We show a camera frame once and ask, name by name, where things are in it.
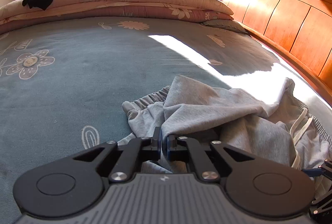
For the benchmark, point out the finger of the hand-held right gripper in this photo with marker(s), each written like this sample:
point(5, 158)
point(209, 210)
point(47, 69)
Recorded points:
point(311, 172)

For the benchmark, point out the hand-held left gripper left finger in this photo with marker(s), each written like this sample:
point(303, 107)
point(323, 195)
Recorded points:
point(156, 147)

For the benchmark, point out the flat blue-grey pillow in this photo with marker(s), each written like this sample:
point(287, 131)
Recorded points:
point(223, 24)

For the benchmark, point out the wooden headboard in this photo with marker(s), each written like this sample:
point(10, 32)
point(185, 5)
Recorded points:
point(285, 19)

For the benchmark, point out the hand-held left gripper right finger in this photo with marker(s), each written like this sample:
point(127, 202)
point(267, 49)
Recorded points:
point(170, 147)

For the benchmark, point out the bed with blue-grey floral sheet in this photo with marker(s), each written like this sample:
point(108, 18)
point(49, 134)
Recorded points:
point(77, 83)

